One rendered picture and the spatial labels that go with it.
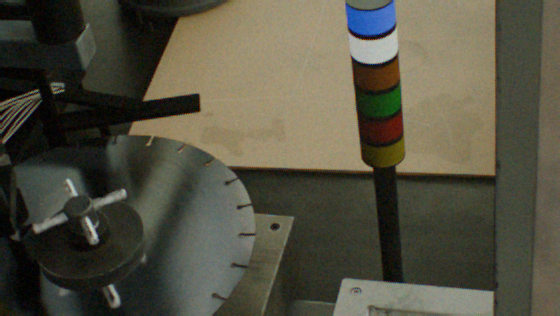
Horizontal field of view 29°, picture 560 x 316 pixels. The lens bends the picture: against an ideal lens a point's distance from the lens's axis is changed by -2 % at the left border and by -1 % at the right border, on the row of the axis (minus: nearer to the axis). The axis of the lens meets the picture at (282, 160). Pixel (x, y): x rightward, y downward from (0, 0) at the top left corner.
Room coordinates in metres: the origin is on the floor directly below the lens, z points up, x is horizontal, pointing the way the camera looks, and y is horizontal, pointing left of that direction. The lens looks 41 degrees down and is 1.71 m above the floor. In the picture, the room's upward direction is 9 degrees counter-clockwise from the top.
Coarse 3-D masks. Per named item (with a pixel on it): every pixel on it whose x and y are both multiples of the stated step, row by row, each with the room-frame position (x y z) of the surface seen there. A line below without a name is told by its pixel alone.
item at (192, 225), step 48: (96, 144) 0.94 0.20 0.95; (144, 144) 0.93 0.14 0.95; (48, 192) 0.88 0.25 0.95; (96, 192) 0.86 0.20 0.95; (144, 192) 0.85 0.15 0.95; (192, 192) 0.84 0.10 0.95; (240, 192) 0.83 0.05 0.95; (0, 240) 0.81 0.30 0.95; (192, 240) 0.77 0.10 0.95; (240, 240) 0.76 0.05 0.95; (0, 288) 0.75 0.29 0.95; (48, 288) 0.74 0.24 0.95; (96, 288) 0.73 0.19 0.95; (144, 288) 0.72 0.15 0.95; (192, 288) 0.71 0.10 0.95
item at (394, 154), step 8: (400, 136) 0.82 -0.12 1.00; (360, 144) 0.83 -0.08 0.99; (368, 144) 0.81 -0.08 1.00; (376, 144) 0.81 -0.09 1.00; (384, 144) 0.81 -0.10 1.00; (392, 144) 0.81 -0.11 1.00; (400, 144) 0.82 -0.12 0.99; (368, 152) 0.81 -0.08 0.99; (376, 152) 0.81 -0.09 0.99; (384, 152) 0.81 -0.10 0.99; (392, 152) 0.81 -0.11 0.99; (400, 152) 0.81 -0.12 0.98; (368, 160) 0.82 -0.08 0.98; (376, 160) 0.81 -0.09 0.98; (384, 160) 0.81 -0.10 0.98; (392, 160) 0.81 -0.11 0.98; (400, 160) 0.81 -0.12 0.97; (376, 168) 0.81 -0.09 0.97; (384, 168) 0.81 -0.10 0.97
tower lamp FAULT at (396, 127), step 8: (400, 112) 0.82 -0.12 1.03; (360, 120) 0.82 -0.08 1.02; (368, 120) 0.81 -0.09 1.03; (376, 120) 0.81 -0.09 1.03; (384, 120) 0.81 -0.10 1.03; (392, 120) 0.81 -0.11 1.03; (400, 120) 0.82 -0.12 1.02; (360, 128) 0.82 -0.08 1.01; (368, 128) 0.81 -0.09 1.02; (376, 128) 0.81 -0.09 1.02; (384, 128) 0.81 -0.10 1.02; (392, 128) 0.81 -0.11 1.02; (400, 128) 0.82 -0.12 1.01; (360, 136) 0.82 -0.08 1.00; (368, 136) 0.81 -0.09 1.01; (376, 136) 0.81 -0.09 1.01; (384, 136) 0.81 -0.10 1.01; (392, 136) 0.81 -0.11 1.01
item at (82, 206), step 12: (72, 192) 0.81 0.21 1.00; (120, 192) 0.80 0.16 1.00; (72, 204) 0.79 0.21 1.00; (84, 204) 0.79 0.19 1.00; (96, 204) 0.79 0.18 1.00; (108, 204) 0.79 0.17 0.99; (60, 216) 0.78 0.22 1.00; (72, 216) 0.78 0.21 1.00; (84, 216) 0.78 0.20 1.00; (96, 216) 0.79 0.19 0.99; (36, 228) 0.77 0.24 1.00; (48, 228) 0.77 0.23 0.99; (72, 228) 0.78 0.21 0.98; (84, 228) 0.76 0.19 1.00; (96, 228) 0.78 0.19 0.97; (96, 240) 0.74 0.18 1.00
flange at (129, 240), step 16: (112, 208) 0.82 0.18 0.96; (128, 208) 0.82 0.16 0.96; (64, 224) 0.80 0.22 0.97; (112, 224) 0.80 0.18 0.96; (128, 224) 0.80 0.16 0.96; (48, 240) 0.79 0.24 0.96; (64, 240) 0.79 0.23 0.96; (80, 240) 0.77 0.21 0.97; (112, 240) 0.78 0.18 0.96; (128, 240) 0.77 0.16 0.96; (144, 240) 0.78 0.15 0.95; (48, 256) 0.77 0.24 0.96; (64, 256) 0.77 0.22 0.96; (80, 256) 0.76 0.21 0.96; (96, 256) 0.76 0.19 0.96; (112, 256) 0.76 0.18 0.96; (128, 256) 0.75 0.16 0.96; (48, 272) 0.75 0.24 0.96; (64, 272) 0.75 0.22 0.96; (80, 272) 0.74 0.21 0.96; (96, 272) 0.74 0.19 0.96; (112, 272) 0.74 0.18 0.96
